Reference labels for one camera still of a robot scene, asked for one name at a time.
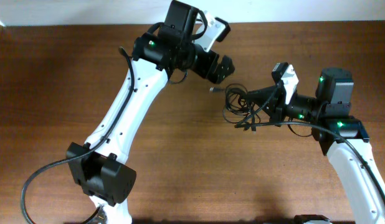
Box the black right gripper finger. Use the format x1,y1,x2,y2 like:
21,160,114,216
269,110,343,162
247,85,281,98
247,96,275,120

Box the black usb cables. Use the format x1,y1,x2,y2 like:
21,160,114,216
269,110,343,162
209,83,262,133

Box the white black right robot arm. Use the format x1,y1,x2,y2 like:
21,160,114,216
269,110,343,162
245,68,385,223

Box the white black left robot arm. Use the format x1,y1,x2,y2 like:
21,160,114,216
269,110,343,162
65,1,234,223

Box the black object at bottom edge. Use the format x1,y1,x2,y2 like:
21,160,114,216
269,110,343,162
293,215,332,224

